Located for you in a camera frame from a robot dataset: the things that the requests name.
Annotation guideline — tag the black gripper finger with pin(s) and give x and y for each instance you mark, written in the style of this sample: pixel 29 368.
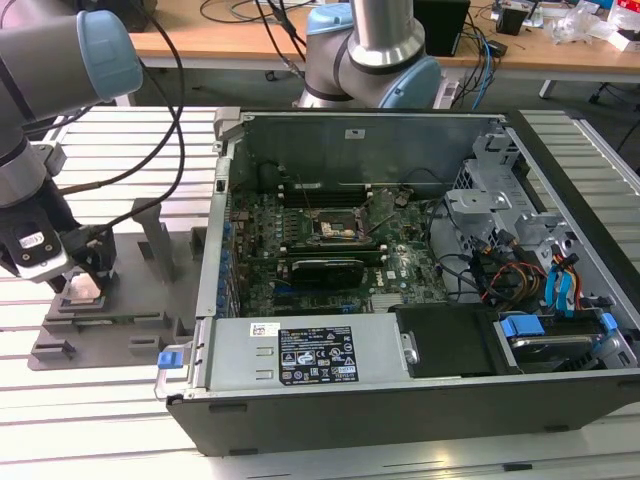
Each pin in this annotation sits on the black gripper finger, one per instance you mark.
pixel 57 284
pixel 102 260

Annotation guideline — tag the silver green CPU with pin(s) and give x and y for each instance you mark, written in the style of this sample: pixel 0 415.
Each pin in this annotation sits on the silver green CPU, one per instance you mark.
pixel 80 292

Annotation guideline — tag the metal locking lever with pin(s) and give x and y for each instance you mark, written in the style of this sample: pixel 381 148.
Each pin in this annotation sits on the metal locking lever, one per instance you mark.
pixel 306 196

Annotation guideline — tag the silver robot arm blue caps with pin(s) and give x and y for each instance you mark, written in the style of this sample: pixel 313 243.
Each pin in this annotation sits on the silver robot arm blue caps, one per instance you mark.
pixel 40 65

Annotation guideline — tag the CPU socket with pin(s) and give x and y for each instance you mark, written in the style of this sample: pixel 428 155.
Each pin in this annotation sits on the CPU socket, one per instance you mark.
pixel 332 225

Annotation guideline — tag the grey parts rack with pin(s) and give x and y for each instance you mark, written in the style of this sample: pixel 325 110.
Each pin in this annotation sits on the grey parts rack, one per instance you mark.
pixel 125 310

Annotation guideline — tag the blue case latch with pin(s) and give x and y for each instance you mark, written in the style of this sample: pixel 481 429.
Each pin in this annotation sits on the blue case latch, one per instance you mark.
pixel 168 361

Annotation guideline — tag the silver power supply unit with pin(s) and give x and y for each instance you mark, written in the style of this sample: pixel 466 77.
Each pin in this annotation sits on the silver power supply unit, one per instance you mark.
pixel 235 360

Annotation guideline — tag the black equipment box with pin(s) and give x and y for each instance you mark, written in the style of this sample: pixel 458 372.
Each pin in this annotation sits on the black equipment box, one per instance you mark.
pixel 20 5

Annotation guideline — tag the black graphics card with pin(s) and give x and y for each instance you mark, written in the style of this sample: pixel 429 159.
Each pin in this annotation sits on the black graphics card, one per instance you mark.
pixel 325 274

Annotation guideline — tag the wooden desk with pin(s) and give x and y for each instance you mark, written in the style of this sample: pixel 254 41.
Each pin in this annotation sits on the wooden desk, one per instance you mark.
pixel 210 45

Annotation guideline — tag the RAM slot white latches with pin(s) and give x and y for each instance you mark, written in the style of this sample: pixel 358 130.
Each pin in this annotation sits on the RAM slot white latches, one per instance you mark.
pixel 330 250
pixel 325 196
pixel 325 185
pixel 375 261

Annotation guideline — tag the white case sticker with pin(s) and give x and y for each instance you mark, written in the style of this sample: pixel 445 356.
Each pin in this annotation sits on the white case sticker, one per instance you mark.
pixel 354 133

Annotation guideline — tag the silver chipset heatsink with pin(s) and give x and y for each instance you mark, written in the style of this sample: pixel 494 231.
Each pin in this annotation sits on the silver chipset heatsink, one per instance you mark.
pixel 386 301

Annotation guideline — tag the black silver PC case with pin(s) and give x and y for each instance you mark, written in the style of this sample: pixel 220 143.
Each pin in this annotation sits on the black silver PC case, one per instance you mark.
pixel 350 420

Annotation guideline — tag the round coin cell battery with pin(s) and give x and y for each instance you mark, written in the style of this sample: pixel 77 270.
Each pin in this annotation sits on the round coin cell battery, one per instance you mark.
pixel 401 200

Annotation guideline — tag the green motherboard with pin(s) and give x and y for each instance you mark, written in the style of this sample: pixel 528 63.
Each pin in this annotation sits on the green motherboard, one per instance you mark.
pixel 410 260

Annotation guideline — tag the black plastic shroud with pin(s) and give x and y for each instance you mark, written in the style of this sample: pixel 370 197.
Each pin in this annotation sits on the black plastic shroud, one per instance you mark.
pixel 450 345

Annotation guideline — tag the silver drive cage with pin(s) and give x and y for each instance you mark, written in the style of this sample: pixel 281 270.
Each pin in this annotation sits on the silver drive cage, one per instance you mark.
pixel 480 210

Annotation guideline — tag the white power strip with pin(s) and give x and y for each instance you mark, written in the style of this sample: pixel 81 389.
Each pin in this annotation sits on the white power strip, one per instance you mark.
pixel 447 95

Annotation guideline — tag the black desktop box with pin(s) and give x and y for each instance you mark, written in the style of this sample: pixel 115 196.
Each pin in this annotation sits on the black desktop box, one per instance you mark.
pixel 445 25

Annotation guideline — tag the hard disk in blue carrier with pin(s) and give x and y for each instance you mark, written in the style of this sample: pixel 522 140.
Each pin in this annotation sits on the hard disk in blue carrier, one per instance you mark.
pixel 522 326

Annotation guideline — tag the small black adapter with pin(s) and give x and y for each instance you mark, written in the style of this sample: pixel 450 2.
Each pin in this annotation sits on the small black adapter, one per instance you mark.
pixel 497 48

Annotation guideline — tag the clear plastic bags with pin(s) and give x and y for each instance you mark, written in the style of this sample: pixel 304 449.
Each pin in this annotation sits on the clear plastic bags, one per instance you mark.
pixel 575 22

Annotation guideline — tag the white black small box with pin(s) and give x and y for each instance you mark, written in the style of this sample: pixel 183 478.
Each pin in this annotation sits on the white black small box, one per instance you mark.
pixel 625 42

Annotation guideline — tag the red white packet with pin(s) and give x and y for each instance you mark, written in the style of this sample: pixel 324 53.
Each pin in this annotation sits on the red white packet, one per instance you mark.
pixel 627 10

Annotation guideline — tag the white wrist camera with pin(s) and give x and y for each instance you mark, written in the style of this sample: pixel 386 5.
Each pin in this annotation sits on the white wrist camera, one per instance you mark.
pixel 37 260

